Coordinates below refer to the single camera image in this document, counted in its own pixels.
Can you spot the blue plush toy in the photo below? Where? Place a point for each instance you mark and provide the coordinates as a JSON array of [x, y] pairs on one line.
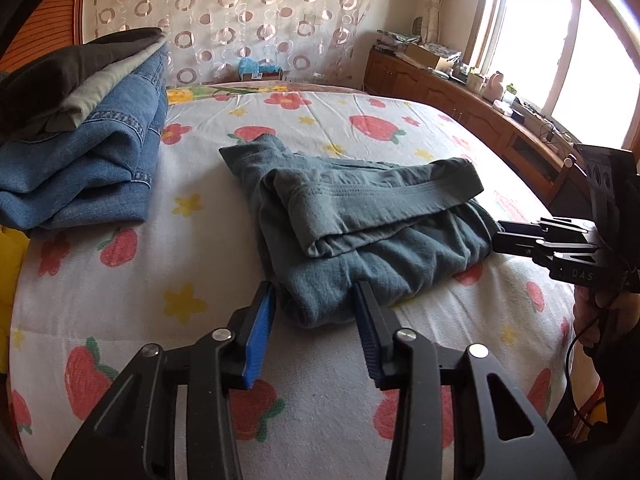
[[249, 69]]

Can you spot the folded dark grey garment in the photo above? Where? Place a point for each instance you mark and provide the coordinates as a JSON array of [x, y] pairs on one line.
[[34, 92]]

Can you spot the cardboard box on sideboard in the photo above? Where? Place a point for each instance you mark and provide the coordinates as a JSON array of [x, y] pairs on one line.
[[433, 56]]

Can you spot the folded light grey garment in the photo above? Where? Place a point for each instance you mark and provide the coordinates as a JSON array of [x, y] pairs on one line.
[[76, 107]]

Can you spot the right hand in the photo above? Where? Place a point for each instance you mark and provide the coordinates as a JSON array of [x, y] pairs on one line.
[[606, 315]]

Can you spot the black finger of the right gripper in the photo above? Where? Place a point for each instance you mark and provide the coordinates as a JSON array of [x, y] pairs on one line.
[[529, 245]]

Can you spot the window with wooden frame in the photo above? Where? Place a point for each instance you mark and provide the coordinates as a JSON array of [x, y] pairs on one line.
[[562, 58]]

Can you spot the long wooden sideboard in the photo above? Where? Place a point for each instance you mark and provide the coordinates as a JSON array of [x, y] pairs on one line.
[[562, 188]]

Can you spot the folded blue jeans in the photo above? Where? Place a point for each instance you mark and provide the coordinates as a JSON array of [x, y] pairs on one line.
[[102, 172]]

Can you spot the sheer circle pattern curtain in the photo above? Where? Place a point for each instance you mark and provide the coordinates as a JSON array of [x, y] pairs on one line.
[[310, 40]]

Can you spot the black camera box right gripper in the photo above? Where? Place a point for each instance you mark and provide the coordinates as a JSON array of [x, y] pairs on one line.
[[614, 189]]

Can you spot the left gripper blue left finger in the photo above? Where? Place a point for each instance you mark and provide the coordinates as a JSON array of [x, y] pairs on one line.
[[256, 332]]

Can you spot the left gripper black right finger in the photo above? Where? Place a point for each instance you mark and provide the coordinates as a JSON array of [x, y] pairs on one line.
[[376, 328]]

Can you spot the teal pants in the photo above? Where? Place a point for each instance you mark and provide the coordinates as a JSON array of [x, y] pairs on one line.
[[324, 224]]

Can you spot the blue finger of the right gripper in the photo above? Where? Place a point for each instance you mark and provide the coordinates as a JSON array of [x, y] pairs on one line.
[[520, 228]]

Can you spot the wooden slatted wardrobe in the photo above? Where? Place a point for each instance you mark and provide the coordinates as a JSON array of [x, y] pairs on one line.
[[54, 24]]

